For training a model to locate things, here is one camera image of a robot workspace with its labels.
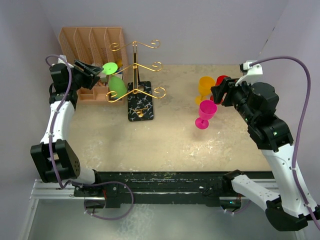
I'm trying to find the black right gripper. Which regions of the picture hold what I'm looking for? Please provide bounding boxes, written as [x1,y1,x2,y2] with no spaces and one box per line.
[211,75,258,125]

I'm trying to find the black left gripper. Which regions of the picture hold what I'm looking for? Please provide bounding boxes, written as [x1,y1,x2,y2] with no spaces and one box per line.
[68,60,103,92]

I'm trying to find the red plastic wine glass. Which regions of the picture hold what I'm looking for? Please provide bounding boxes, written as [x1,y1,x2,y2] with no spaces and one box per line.
[210,75,228,101]

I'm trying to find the yellow plastic wine glass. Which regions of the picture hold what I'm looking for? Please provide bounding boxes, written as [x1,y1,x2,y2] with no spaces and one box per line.
[195,76,216,105]

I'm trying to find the pink plastic wine glass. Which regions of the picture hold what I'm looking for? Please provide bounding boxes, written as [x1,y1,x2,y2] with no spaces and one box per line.
[195,100,218,130]

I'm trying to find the green plastic wine glass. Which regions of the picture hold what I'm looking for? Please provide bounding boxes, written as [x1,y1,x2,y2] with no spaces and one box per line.
[102,62,127,99]

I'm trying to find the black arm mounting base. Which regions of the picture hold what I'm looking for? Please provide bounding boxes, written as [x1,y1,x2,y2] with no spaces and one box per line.
[74,171,243,209]

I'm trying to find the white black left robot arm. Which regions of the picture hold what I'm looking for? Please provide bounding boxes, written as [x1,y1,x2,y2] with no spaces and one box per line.
[30,55,103,196]

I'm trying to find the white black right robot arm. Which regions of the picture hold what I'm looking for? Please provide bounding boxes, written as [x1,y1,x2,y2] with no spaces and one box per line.
[211,77,320,232]

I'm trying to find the papers in organizer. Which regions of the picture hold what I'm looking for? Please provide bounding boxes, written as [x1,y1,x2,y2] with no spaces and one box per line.
[95,60,123,87]

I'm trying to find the peach plastic file organizer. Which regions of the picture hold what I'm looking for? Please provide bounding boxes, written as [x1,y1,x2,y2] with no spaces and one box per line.
[58,27,129,106]

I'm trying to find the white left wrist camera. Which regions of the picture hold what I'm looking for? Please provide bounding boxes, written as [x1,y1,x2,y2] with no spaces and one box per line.
[57,55,74,68]

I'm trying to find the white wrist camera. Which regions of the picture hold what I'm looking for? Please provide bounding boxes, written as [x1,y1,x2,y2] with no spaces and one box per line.
[235,60,263,86]
[57,55,74,68]

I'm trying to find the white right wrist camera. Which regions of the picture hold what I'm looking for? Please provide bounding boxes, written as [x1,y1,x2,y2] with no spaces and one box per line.
[235,60,263,86]

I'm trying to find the gold wire wine glass rack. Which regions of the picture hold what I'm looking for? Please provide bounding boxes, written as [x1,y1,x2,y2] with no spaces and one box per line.
[105,39,166,122]

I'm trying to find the aluminium frame rail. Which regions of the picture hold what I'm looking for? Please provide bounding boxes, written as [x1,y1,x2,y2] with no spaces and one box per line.
[29,65,306,240]

